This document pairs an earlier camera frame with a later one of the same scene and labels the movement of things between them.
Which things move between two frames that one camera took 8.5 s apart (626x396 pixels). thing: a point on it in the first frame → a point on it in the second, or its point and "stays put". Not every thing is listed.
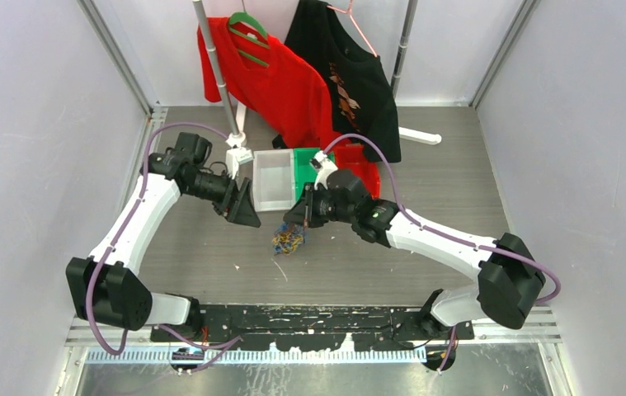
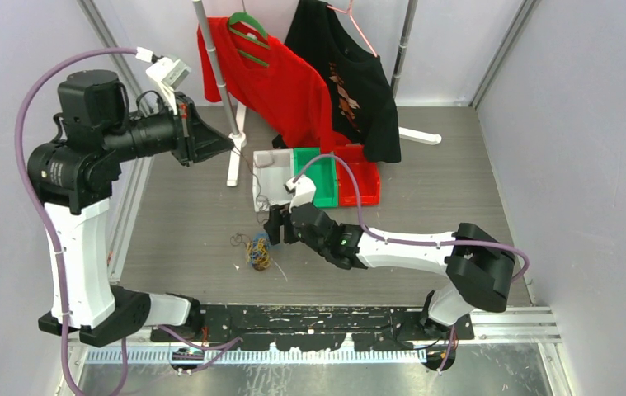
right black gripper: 303,211 → 273,225
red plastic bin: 350,157 stays put
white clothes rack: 235,134 stays put
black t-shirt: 363,99 stays put
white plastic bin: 274,180 stays put
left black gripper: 236,205 → 195,140
